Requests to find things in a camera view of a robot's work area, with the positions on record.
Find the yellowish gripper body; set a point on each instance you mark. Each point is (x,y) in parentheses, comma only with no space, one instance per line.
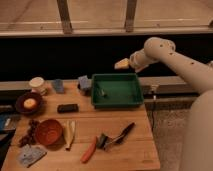
(122,64)

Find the green plastic bin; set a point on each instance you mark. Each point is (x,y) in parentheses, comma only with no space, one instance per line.
(123,91)

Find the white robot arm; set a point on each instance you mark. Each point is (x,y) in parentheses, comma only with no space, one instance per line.
(197,147)

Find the white plastic cup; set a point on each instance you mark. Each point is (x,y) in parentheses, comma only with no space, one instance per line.
(37,84)

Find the blue grey box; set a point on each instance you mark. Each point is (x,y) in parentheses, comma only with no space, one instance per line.
(84,83)

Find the black rectangular block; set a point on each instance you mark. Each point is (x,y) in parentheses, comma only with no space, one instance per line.
(67,108)

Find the orange carrot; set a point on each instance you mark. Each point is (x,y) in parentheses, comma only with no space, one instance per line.
(89,152)

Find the orange bowl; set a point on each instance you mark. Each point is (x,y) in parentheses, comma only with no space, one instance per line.
(48,132)

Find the yellow round fruit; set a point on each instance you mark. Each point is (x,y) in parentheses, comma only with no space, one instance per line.
(30,103)

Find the dark bowl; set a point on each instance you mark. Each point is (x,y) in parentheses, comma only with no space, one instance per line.
(20,101)

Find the bunch of dark grapes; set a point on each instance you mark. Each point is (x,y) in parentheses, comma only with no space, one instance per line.
(28,138)

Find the blue grey cloth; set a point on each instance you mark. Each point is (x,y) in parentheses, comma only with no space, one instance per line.
(30,155)

